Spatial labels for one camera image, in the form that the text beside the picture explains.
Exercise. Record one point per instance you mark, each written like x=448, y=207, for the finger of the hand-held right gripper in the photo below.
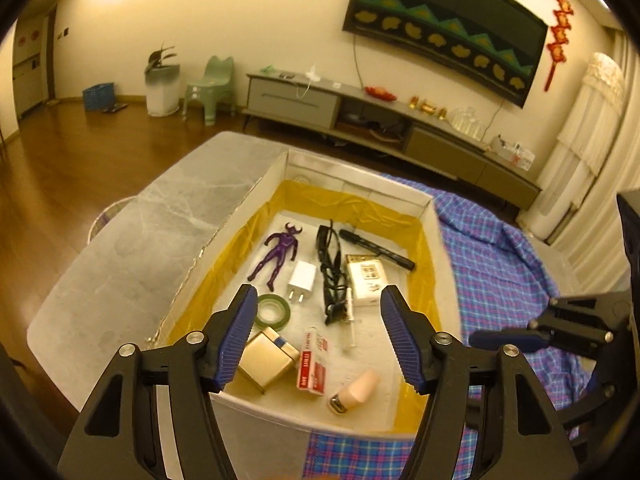
x=500, y=339
x=602, y=385

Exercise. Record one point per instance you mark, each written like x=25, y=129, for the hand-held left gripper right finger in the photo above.
x=402, y=340

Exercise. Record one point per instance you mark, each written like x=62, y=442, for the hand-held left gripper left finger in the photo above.
x=235, y=340

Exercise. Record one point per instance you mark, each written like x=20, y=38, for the gold tin box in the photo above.
x=265, y=360

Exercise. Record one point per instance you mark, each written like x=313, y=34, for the green tape roll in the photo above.
x=274, y=325

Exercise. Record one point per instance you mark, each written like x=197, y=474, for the red and white card box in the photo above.
x=311, y=365

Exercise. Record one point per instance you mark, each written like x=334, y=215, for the white plug charger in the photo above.
x=302, y=277

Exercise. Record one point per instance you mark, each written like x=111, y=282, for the black-framed glasses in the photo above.
x=330, y=280

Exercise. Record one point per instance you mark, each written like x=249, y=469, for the purple toy figure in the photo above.
x=280, y=255

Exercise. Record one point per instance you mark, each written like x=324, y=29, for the black marker pen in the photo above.
x=375, y=247

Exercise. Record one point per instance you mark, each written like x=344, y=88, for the white cardboard box yellow lining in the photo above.
x=350, y=170

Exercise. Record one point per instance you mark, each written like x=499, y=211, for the blue plaid cloth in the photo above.
x=500, y=270

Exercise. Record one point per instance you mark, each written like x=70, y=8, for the pale curtain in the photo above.
x=620, y=160

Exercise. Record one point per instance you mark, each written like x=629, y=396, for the lace-covered standing air conditioner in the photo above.
x=575, y=150

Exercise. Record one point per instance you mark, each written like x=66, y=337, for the white organizer box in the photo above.
x=512, y=152

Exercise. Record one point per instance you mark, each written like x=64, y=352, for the clear glassware set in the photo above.
x=467, y=122

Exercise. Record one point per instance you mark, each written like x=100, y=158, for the large gold ornament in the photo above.
x=428, y=108

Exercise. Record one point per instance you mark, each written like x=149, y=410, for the grey television cabinet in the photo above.
x=295, y=100

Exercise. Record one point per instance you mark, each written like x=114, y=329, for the red fruit plate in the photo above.
x=380, y=93

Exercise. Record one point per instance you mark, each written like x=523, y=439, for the white round bin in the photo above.
x=162, y=92

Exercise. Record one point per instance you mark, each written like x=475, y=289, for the black floor scale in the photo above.
x=115, y=107

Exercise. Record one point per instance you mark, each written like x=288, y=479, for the green plastic chair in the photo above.
x=215, y=77

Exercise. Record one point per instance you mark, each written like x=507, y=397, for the white power strip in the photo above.
x=312, y=75

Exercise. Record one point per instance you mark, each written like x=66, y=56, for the blue plastic basket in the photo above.
x=99, y=97

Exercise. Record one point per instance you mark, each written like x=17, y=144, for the dark potted plant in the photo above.
x=160, y=57

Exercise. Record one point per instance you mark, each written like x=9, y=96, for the door with red stickers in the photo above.
x=30, y=65

